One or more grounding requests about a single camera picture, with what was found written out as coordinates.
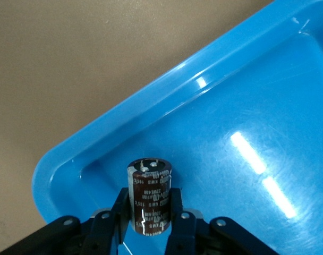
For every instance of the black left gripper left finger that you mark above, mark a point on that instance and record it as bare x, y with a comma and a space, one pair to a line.
103, 231

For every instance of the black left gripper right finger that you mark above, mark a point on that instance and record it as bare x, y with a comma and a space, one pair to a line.
182, 233

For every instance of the brown capacitor with white print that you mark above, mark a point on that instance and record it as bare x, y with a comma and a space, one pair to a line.
148, 196

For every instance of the blue plastic tray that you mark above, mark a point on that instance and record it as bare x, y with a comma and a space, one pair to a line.
230, 106

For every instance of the brown table mat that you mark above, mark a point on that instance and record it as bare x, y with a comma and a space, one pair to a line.
71, 66

